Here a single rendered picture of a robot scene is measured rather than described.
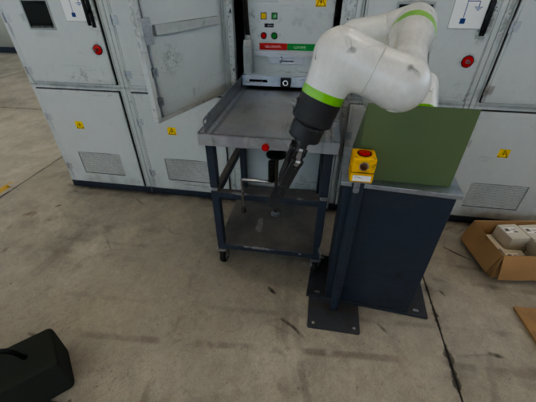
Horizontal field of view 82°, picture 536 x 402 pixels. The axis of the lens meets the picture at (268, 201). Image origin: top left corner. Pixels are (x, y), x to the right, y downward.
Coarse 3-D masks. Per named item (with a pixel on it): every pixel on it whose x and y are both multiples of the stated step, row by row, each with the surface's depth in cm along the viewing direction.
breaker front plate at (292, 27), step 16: (288, 0) 162; (304, 0) 161; (256, 16) 169; (288, 16) 166; (304, 16) 165; (320, 16) 164; (256, 32) 173; (272, 32) 172; (288, 32) 171; (304, 32) 170; (320, 32) 168; (256, 48) 178; (256, 64) 183; (272, 64) 182; (288, 64) 180; (304, 64) 179
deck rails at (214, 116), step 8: (232, 88) 171; (224, 96) 158; (232, 96) 173; (240, 96) 178; (216, 104) 147; (224, 104) 159; (232, 104) 165; (208, 112) 137; (216, 112) 148; (224, 112) 155; (208, 120) 138; (216, 120) 146; (208, 128) 138; (328, 136) 131
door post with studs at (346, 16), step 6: (348, 0) 155; (354, 0) 154; (342, 6) 157; (348, 6) 156; (354, 6) 156; (342, 12) 158; (348, 12) 157; (354, 12) 157; (342, 18) 160; (348, 18) 159; (342, 24) 161; (330, 180) 216
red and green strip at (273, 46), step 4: (260, 44) 176; (264, 44) 176; (268, 44) 176; (272, 44) 175; (276, 44) 175; (280, 44) 175; (284, 44) 174; (288, 44) 174; (292, 44) 174; (296, 44) 174; (300, 44) 173; (304, 44) 173; (308, 44) 173; (312, 44) 172; (260, 48) 178; (264, 48) 177; (268, 48) 177; (272, 48) 177; (276, 48) 176; (280, 48) 176; (284, 48) 176; (288, 48) 175; (292, 48) 175; (296, 48) 175; (300, 48) 174; (304, 48) 174; (308, 48) 174; (312, 48) 173
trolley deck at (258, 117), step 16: (256, 96) 179; (272, 96) 179; (288, 96) 179; (240, 112) 156; (256, 112) 156; (272, 112) 156; (288, 112) 156; (224, 128) 139; (240, 128) 139; (256, 128) 139; (272, 128) 139; (288, 128) 139; (336, 128) 139; (208, 144) 138; (224, 144) 136; (240, 144) 135; (256, 144) 134; (272, 144) 132; (288, 144) 131; (320, 144) 129; (336, 144) 128
